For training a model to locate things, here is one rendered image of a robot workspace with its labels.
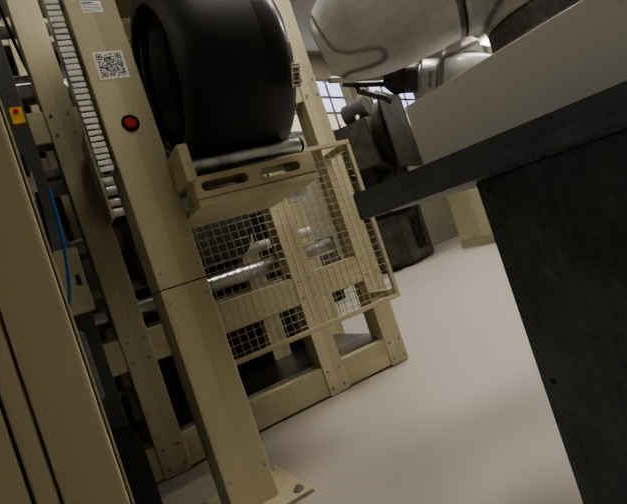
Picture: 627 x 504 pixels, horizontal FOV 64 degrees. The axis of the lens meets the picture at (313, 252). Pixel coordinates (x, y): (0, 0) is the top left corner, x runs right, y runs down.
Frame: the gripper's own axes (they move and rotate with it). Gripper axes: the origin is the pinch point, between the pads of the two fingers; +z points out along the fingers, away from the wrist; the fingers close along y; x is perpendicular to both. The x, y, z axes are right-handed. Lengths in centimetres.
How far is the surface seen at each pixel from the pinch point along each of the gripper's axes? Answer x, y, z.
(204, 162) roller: -23.2, 16.7, 31.8
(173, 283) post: -39, 44, 37
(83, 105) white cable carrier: -28, 1, 61
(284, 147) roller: -5.5, 17.1, 16.0
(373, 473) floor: -46, 91, -16
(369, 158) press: 539, 170, 89
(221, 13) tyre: -12.2, -17.6, 27.0
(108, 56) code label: -17, -9, 58
